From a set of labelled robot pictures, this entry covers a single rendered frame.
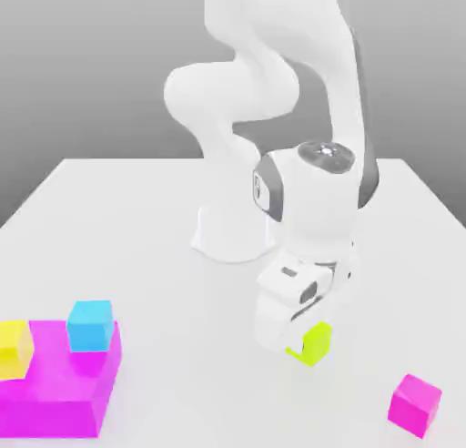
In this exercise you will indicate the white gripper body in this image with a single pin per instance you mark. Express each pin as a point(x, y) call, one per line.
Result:
point(271, 322)

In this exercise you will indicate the small lime green cube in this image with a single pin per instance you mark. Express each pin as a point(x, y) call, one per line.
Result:
point(317, 342)

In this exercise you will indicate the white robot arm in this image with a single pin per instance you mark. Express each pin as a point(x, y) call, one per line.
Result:
point(255, 76)

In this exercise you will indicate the small magenta cube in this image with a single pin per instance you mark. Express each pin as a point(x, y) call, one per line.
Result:
point(413, 406)

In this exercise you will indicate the small cyan cube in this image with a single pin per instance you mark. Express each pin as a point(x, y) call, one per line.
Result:
point(89, 327)

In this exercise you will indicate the small yellow cube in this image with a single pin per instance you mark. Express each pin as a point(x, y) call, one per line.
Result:
point(12, 348)

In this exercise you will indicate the large magenta box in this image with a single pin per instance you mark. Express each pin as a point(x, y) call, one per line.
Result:
point(65, 393)

